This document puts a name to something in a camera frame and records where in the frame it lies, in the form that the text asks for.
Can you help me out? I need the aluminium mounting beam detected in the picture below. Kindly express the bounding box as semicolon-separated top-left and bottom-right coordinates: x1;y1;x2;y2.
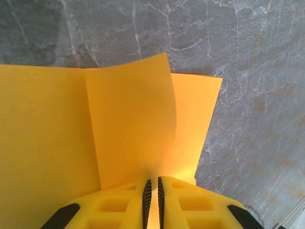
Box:
274;198;305;229

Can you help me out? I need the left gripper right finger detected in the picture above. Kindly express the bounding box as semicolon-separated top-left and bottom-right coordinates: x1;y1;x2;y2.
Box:
157;176;262;229

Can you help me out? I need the orange square paper sheet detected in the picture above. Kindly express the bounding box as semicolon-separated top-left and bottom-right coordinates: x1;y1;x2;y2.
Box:
0;52;224;229

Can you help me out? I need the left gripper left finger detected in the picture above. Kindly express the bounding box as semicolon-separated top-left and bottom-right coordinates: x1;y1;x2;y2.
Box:
42;178;153;229

